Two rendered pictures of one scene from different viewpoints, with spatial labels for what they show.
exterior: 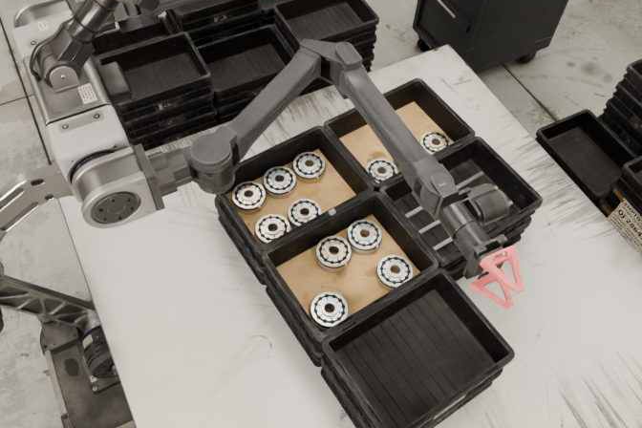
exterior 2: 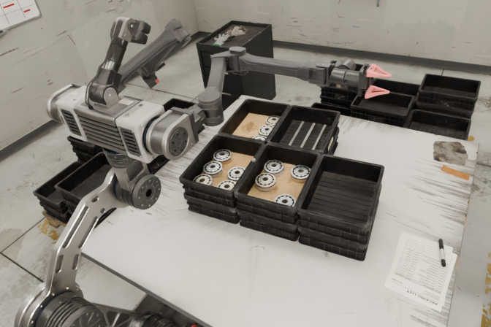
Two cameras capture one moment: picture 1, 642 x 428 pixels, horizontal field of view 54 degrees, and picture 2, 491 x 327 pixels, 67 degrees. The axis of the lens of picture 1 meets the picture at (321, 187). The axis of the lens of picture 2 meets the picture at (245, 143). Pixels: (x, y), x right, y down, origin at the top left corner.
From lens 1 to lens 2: 74 cm
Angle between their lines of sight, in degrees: 25
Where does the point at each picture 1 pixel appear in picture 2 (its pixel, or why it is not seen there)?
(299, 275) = not seen: hidden behind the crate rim
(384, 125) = (277, 63)
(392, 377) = (338, 213)
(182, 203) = (162, 214)
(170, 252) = (172, 239)
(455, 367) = (361, 193)
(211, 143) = (207, 94)
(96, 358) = not seen: outside the picture
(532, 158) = not seen: hidden behind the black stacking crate
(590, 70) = (299, 98)
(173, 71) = (103, 175)
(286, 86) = (218, 71)
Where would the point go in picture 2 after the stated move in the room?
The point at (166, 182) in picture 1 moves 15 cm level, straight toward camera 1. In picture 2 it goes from (197, 120) to (232, 133)
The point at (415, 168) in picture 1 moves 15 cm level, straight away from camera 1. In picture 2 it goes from (305, 66) to (291, 52)
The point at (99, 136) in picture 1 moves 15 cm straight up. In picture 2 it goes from (150, 109) to (136, 66)
